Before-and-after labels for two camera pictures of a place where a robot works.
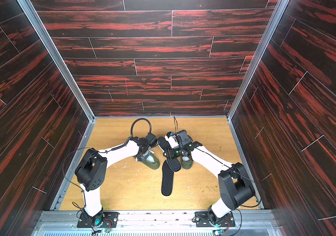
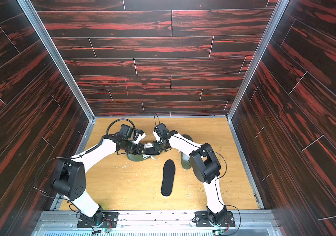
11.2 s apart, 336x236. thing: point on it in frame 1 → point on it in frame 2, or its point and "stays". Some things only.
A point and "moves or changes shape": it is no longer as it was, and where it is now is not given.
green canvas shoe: [186, 162] stays
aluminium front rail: [158, 223] stays
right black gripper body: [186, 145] → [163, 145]
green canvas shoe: [152, 161] moves or changes shape
